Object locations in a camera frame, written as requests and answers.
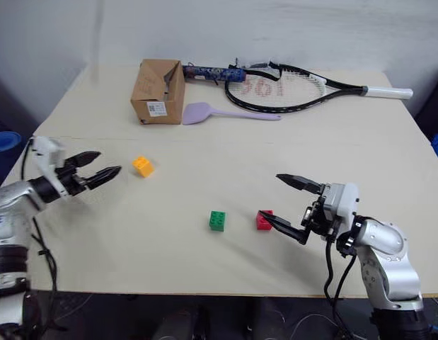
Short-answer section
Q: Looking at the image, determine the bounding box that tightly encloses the black white-grip tennis racket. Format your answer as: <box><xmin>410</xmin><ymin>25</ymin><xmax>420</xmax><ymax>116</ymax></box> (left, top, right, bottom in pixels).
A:
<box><xmin>224</xmin><ymin>61</ymin><xmax>415</xmax><ymax>116</ymax></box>

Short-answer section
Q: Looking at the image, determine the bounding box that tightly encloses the blue patterned cylinder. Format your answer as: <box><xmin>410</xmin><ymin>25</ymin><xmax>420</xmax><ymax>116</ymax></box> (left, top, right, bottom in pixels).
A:
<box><xmin>183</xmin><ymin>64</ymin><xmax>246</xmax><ymax>84</ymax></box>

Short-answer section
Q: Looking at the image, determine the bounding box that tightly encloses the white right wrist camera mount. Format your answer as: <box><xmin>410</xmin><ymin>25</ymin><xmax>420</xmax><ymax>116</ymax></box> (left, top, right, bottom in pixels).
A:
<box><xmin>321</xmin><ymin>182</ymin><xmax>359</xmax><ymax>223</ymax></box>

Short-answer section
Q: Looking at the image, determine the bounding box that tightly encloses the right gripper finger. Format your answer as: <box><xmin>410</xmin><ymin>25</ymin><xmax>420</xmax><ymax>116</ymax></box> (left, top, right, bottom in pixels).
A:
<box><xmin>258</xmin><ymin>210</ymin><xmax>311</xmax><ymax>246</ymax></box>
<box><xmin>275</xmin><ymin>173</ymin><xmax>325</xmax><ymax>195</ymax></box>

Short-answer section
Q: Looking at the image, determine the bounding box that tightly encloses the purple silicone spatula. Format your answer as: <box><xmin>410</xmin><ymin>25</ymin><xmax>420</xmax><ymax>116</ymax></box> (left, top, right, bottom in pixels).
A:
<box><xmin>183</xmin><ymin>101</ymin><xmax>282</xmax><ymax>126</ymax></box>

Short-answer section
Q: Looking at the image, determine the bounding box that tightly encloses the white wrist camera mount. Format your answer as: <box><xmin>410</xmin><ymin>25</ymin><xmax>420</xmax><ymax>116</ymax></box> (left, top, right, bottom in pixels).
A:
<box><xmin>28</xmin><ymin>136</ymin><xmax>69</xmax><ymax>196</ymax></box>
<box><xmin>321</xmin><ymin>182</ymin><xmax>359</xmax><ymax>223</ymax></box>

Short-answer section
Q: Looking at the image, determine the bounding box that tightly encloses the green toy brick cube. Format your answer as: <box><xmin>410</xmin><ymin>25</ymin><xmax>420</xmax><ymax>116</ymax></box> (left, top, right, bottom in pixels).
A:
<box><xmin>208</xmin><ymin>210</ymin><xmax>227</xmax><ymax>232</ymax></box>

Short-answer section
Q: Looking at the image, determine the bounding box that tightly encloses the yellow toy brick cube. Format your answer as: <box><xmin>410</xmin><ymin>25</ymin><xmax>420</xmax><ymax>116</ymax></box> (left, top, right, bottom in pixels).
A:
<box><xmin>132</xmin><ymin>155</ymin><xmax>156</xmax><ymax>179</ymax></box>

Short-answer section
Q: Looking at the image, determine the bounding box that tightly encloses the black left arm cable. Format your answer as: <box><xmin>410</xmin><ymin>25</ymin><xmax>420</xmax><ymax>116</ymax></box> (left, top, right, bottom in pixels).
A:
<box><xmin>20</xmin><ymin>138</ymin><xmax>69</xmax><ymax>334</ymax></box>

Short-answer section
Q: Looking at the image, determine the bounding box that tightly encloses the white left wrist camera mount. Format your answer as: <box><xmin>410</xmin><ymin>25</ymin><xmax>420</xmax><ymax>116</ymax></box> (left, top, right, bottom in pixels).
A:
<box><xmin>28</xmin><ymin>136</ymin><xmax>69</xmax><ymax>196</ymax></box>

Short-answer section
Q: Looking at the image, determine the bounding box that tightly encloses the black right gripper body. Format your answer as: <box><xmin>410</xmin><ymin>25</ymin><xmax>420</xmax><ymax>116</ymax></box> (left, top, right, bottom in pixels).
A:
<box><xmin>299</xmin><ymin>194</ymin><xmax>342</xmax><ymax>242</ymax></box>

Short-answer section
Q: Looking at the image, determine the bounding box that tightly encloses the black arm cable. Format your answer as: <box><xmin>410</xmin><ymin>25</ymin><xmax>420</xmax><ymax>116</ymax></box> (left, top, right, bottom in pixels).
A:
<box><xmin>323</xmin><ymin>232</ymin><xmax>362</xmax><ymax>340</ymax></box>
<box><xmin>20</xmin><ymin>138</ymin><xmax>69</xmax><ymax>334</ymax></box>

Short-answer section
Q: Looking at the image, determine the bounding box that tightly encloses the blue roll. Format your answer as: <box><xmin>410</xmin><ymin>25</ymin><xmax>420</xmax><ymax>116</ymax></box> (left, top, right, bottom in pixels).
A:
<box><xmin>0</xmin><ymin>131</ymin><xmax>21</xmax><ymax>154</ymax></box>

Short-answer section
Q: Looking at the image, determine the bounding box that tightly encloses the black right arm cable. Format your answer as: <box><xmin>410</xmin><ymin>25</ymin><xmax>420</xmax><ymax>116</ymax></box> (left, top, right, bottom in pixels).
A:
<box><xmin>323</xmin><ymin>232</ymin><xmax>362</xmax><ymax>340</ymax></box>

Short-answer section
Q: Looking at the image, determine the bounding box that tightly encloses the brown cardboard box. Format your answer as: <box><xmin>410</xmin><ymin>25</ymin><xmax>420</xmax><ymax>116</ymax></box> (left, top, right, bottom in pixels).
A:
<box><xmin>129</xmin><ymin>58</ymin><xmax>187</xmax><ymax>126</ymax></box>

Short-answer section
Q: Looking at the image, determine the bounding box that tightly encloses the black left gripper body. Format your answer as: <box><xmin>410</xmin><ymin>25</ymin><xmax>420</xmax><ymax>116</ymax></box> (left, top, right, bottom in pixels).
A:
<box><xmin>55</xmin><ymin>164</ymin><xmax>90</xmax><ymax>196</ymax></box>

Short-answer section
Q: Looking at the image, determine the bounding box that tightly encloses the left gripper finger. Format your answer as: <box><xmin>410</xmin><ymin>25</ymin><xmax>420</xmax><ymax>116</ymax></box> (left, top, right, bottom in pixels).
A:
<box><xmin>64</xmin><ymin>151</ymin><xmax>103</xmax><ymax>173</ymax></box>
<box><xmin>84</xmin><ymin>165</ymin><xmax>122</xmax><ymax>191</ymax></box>

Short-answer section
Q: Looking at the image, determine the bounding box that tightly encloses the red toy brick cube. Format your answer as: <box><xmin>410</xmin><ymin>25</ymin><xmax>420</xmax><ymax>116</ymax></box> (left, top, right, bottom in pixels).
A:
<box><xmin>255</xmin><ymin>209</ymin><xmax>275</xmax><ymax>232</ymax></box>

